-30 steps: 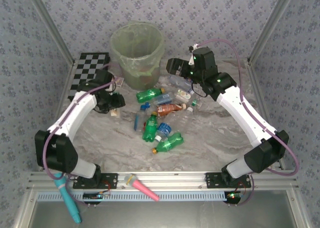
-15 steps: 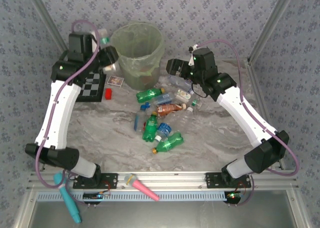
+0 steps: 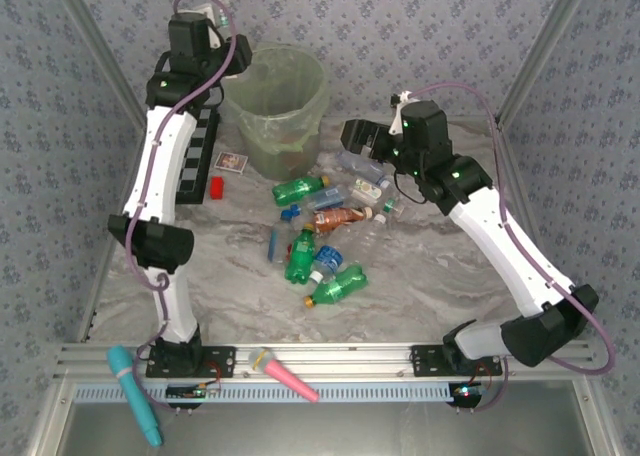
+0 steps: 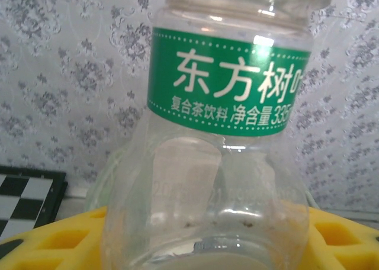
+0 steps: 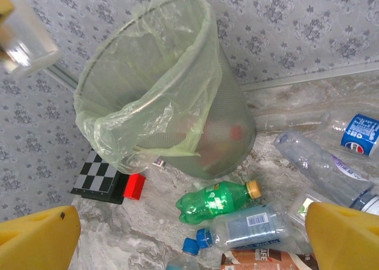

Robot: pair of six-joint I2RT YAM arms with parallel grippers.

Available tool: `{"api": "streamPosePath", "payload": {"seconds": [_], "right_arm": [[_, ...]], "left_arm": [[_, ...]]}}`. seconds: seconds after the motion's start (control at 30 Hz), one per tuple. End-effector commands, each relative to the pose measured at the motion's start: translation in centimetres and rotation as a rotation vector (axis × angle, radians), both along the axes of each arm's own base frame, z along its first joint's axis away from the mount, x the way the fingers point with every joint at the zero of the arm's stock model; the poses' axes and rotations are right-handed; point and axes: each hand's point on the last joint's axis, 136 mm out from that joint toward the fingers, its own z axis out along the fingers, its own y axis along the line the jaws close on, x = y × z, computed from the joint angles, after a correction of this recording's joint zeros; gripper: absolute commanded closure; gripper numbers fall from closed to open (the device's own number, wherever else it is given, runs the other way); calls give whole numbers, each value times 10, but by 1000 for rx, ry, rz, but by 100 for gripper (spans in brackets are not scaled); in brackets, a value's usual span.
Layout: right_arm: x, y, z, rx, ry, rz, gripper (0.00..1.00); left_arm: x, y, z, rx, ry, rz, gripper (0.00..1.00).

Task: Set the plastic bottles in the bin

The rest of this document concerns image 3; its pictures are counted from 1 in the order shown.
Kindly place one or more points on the large clear plastic bottle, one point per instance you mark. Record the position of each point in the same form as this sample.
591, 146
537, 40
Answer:
357, 168

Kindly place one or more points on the white label plastic bottle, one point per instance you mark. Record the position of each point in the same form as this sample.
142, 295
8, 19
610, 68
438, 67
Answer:
366, 190

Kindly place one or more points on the small green label bottle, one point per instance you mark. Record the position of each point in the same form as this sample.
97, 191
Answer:
391, 207

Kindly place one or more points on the brown tea bottle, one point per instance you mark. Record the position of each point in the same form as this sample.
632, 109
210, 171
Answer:
337, 219

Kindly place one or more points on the clear bottle white cap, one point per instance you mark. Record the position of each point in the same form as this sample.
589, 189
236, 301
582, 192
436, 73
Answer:
362, 238

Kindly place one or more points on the Pepsi bottle white cap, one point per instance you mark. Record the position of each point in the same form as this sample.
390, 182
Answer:
327, 258

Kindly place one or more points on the green bottle yellow cap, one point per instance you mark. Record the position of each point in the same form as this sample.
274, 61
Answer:
340, 285
300, 256
295, 190

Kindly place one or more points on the clear bottle blue cap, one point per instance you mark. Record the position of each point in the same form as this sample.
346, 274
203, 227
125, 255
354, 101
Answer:
276, 243

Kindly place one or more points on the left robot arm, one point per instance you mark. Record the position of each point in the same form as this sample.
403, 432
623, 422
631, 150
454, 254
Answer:
160, 166

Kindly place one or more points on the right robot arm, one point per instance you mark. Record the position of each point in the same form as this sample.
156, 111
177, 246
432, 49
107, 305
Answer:
510, 256

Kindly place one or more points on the green plastic bin liner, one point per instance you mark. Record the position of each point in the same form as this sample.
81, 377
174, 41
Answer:
260, 126

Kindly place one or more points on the green trash bin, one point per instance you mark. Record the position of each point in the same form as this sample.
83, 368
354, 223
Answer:
280, 168

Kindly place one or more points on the thin aluminium edge strip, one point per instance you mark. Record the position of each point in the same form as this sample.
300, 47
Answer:
470, 120

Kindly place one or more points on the clear bottle pale blue label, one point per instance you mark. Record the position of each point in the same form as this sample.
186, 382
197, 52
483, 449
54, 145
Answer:
325, 197

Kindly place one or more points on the playing card pack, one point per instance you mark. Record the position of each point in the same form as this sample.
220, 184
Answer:
231, 161

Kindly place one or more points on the black grey chessboard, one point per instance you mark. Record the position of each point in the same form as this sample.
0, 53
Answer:
200, 166

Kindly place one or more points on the red plastic block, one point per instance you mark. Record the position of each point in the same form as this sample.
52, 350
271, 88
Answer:
216, 187

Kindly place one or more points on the pink toy microphone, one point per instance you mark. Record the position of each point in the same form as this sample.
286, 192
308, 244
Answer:
287, 376

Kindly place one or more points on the small green circuit board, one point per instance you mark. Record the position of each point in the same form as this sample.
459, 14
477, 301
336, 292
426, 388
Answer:
192, 392
467, 392

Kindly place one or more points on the grey metal sheet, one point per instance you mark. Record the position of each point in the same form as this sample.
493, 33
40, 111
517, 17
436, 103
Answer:
350, 431

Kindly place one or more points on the teal toy microphone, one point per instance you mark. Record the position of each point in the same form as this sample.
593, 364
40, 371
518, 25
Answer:
125, 371

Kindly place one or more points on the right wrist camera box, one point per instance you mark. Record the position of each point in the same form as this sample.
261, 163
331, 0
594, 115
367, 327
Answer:
398, 118

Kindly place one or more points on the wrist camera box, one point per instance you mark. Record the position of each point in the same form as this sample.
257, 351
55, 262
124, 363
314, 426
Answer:
207, 8
398, 118

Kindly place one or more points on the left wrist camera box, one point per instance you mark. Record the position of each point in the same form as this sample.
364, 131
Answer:
207, 8

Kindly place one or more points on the aluminium corner post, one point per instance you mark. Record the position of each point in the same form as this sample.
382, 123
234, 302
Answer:
550, 36
95, 36

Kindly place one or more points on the wide aluminium mounting rail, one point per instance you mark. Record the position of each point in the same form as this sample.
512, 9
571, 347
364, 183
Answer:
350, 358

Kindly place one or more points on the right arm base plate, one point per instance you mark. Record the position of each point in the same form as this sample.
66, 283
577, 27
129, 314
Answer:
425, 361

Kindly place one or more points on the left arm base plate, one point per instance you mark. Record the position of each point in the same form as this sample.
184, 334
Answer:
222, 361

